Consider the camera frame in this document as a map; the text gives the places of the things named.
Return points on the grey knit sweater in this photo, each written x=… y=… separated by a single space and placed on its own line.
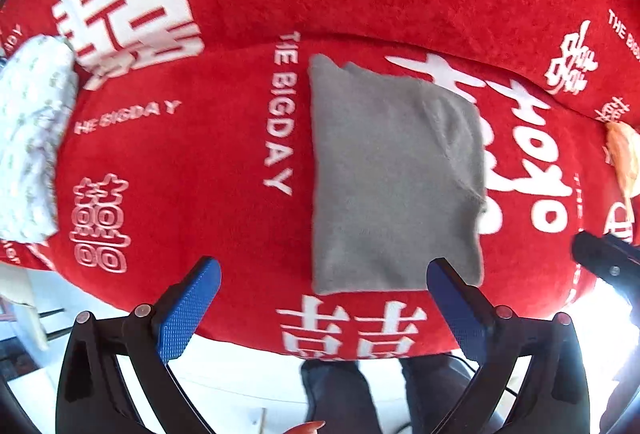
x=400 y=180

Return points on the person's legs in jeans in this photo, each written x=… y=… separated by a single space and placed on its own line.
x=339 y=395

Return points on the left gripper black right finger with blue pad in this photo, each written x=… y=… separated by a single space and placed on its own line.
x=554 y=395

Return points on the orange cloth item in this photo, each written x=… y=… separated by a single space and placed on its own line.
x=622 y=142

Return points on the white floral pillow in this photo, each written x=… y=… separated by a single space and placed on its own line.
x=39 y=88

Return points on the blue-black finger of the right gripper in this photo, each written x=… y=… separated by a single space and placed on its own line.
x=614 y=261

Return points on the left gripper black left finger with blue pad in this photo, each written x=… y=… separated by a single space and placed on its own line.
x=92 y=394

